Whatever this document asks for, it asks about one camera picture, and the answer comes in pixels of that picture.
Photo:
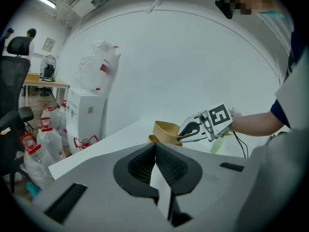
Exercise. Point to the black office chair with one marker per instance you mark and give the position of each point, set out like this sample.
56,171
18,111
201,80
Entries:
12,88

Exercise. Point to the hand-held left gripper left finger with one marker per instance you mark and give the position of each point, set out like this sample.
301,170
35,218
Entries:
140,165

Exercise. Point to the vase of purple flowers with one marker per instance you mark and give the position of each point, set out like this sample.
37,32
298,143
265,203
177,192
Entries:
217,145

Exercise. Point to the group of clear water jugs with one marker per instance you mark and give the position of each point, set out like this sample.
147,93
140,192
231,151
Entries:
48,139

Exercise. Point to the person's navy shirt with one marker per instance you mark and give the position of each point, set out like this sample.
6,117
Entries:
298,47

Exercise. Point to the white air conditioner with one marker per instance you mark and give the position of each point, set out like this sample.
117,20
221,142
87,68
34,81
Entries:
82,4

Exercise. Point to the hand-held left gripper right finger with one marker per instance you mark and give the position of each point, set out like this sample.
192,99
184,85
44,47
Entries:
173,168

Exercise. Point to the black head camera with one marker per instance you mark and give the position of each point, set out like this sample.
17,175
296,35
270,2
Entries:
224,7

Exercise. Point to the plastic-wrapped large water bottle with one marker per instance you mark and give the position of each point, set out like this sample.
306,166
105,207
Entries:
96,66

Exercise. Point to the teal face mask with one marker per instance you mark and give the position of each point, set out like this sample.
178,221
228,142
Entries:
272,14

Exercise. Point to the long ceiling light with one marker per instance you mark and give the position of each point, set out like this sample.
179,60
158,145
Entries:
42,0

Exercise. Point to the black fan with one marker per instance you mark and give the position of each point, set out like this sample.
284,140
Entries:
47,62

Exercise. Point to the cardboard box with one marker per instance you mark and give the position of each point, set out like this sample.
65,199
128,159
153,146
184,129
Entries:
32,77

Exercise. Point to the small green plant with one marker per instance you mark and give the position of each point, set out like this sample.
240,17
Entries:
52,79

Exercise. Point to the person's right forearm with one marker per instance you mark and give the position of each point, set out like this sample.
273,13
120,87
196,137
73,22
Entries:
258,124

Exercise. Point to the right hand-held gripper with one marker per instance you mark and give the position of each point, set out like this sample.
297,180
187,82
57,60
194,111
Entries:
218,117

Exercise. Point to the teal cloth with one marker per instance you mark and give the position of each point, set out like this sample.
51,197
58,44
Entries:
32,188

